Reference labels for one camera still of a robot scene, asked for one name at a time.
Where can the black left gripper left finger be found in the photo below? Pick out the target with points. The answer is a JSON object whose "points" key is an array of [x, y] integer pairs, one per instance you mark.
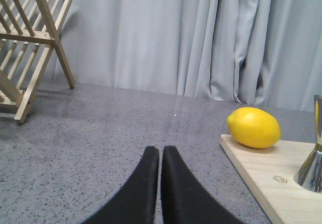
{"points": [[135, 202]]}

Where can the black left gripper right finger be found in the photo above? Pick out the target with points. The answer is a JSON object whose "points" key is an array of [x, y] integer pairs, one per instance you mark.
{"points": [[184, 200]]}

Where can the steel jigger measuring cup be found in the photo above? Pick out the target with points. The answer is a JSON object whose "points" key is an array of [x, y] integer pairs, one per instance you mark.
{"points": [[309, 175]]}

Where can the wooden cutting board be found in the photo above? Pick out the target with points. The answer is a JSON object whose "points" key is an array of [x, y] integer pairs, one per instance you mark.
{"points": [[270, 175]]}

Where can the yellow lemon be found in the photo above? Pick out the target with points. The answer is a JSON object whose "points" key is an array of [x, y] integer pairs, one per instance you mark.
{"points": [[254, 127]]}

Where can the grey curtain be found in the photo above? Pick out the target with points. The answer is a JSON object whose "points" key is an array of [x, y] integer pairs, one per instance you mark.
{"points": [[258, 52]]}

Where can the wooden dish rack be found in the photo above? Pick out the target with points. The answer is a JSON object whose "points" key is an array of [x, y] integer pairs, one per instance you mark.
{"points": [[33, 28]]}

